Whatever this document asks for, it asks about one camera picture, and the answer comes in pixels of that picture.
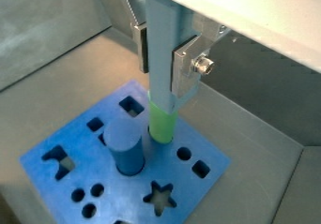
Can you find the green cylinder peg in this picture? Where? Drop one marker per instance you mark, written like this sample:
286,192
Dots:
162,120

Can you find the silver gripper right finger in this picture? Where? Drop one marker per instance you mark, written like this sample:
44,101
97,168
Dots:
192,62

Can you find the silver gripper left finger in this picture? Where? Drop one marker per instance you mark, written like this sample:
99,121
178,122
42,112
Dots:
138,24

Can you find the dark blue cylinder peg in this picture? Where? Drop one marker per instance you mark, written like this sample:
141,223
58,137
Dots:
122,136

